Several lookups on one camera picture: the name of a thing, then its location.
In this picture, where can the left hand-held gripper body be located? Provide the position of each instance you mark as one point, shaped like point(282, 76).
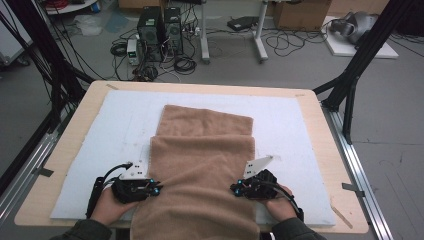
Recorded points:
point(131, 190)

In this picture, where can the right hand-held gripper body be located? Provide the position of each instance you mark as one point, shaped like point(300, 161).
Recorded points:
point(263, 186)

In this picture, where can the brown towel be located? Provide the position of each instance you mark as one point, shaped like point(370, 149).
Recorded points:
point(200, 160)

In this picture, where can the person's right hand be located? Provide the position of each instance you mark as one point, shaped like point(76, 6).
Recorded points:
point(281, 208)

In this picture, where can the person's left hand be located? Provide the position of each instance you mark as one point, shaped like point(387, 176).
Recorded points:
point(110, 210)

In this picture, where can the white foam mat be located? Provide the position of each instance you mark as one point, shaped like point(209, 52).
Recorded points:
point(116, 116)

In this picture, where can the grey tape piece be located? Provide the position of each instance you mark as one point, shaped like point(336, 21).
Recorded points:
point(43, 172)
point(353, 189)

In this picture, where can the tan tape piece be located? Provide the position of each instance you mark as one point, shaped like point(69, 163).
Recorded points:
point(111, 86)

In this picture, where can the white power supply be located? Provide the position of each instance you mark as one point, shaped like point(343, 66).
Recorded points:
point(133, 51)

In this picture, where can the white desk leg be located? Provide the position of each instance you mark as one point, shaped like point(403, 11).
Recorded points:
point(205, 40)
point(261, 40)

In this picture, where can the black computer tower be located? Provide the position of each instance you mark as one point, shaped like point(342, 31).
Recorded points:
point(150, 33)
point(174, 31)

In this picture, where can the white floor board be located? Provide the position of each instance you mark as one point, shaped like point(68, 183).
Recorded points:
point(343, 50)

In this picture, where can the black flat device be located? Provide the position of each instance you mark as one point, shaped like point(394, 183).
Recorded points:
point(242, 23)

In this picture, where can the blue sheet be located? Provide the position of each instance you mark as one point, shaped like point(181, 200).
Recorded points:
point(117, 22)

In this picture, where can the clear plastic bag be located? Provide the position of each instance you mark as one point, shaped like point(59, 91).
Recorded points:
point(88, 26)

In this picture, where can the cardboard box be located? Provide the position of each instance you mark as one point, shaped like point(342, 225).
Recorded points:
point(300, 15)

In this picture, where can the grey plastic device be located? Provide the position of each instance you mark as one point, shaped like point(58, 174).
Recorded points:
point(360, 23)

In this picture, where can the white cabinet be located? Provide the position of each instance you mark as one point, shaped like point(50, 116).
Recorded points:
point(13, 40)

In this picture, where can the round white table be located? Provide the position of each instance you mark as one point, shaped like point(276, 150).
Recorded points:
point(73, 7)

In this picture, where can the aluminium rail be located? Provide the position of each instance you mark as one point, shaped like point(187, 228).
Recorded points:
point(36, 160)
point(353, 166)

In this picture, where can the black metal frame post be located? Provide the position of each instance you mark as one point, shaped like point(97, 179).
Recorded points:
point(52, 56)
point(368, 50)

